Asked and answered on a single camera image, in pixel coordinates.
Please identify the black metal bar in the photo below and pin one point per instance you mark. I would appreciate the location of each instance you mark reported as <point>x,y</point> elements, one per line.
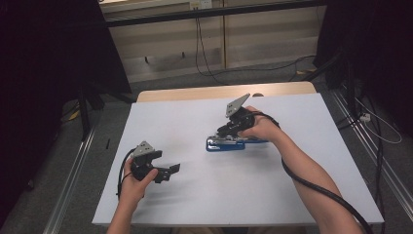
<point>207,13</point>

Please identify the white power strip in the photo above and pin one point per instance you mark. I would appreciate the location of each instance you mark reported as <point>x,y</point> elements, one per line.
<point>365,117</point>

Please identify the beige cabinet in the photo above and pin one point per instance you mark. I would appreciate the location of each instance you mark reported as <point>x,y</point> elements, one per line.
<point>259,42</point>

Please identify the dark round table grommet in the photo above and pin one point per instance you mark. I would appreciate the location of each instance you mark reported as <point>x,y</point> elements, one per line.
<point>258,95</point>

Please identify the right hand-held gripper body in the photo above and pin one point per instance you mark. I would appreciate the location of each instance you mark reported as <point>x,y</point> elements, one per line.
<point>238,118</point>

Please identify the black curtain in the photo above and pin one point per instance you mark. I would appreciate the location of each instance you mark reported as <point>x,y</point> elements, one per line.
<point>380,48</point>
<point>39,81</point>

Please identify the yellow floor tape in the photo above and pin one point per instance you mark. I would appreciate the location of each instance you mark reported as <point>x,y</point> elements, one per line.
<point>307,71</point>
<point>74,115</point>

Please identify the small black stick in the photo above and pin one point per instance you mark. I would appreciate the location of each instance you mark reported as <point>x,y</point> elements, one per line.
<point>107,144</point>

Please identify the aluminium rail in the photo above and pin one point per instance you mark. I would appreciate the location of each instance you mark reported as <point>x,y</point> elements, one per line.
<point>69,182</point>
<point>373,149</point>

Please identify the person's right hand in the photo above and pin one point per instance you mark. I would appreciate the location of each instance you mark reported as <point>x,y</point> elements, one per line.
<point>263,126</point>

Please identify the wooden table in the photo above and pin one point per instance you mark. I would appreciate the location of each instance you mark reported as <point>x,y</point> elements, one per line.
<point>181,94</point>

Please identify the blue stapler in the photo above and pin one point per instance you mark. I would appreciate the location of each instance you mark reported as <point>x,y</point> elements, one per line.
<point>224,145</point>

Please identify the white table cover board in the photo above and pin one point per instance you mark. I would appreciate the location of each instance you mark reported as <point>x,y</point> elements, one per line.
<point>227,195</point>

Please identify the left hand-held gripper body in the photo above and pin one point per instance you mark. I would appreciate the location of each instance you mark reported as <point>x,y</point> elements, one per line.
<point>144,162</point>

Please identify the black metal stand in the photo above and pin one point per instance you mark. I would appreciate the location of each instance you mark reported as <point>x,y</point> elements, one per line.
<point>85,113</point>
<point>350,94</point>

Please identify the white wall socket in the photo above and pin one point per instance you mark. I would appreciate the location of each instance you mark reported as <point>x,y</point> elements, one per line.
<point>200,4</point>

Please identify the person's left hand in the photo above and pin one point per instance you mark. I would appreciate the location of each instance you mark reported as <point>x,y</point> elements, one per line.
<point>134,188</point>

